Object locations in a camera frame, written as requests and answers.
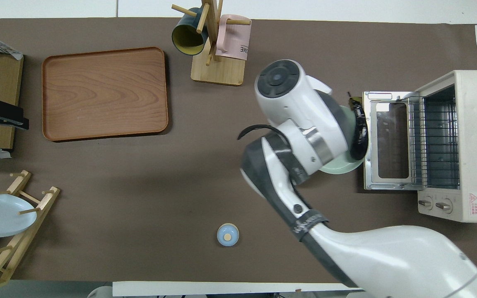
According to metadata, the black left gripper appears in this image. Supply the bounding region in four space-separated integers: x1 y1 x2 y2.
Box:
0 99 29 136

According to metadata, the pale green plate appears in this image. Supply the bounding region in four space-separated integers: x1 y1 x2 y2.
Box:
319 106 365 175

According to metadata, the dark purple eggplant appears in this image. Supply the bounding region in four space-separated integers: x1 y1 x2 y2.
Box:
348 93 369 161

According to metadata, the glass oven door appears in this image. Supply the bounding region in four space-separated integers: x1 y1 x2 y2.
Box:
363 91 419 191

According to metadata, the white toaster oven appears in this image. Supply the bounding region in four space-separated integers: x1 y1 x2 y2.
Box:
404 70 477 223

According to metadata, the wooden plate rack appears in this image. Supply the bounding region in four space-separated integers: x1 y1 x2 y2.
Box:
0 170 61 296

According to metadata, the brown wooden tray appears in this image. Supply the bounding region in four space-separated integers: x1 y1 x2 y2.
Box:
41 46 169 142

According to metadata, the brown table mat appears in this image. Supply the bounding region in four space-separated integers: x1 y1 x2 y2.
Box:
0 17 477 284

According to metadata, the dark blue mug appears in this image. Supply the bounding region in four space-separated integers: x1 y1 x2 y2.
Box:
171 7 210 56

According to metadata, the wooden mug tree stand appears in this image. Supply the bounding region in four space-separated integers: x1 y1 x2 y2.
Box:
171 0 252 87

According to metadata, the pink mug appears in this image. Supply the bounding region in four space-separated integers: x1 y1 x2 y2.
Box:
216 14 251 61

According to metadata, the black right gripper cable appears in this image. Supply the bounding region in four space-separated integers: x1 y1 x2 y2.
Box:
238 123 280 141

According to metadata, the metal oven wire rack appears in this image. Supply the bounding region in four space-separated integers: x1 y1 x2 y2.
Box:
408 97 460 187

